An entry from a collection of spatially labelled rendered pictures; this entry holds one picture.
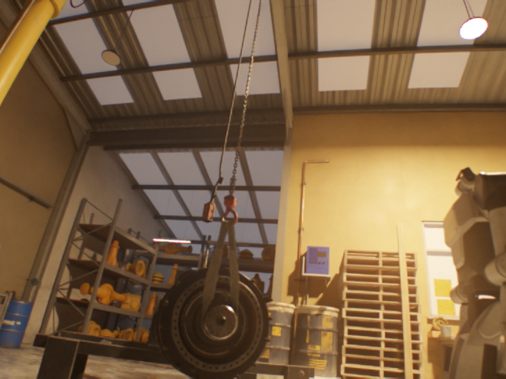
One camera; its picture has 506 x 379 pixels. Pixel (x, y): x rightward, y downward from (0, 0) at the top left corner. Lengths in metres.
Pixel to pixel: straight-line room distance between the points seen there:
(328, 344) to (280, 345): 0.62
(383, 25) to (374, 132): 2.16
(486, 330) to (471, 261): 0.23
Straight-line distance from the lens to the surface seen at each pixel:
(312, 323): 4.63
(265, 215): 11.28
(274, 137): 7.46
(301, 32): 6.86
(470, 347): 1.28
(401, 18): 6.94
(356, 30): 6.85
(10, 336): 7.63
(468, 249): 1.33
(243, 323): 1.63
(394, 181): 6.99
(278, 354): 4.68
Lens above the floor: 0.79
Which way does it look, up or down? 24 degrees up
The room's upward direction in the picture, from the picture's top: 7 degrees clockwise
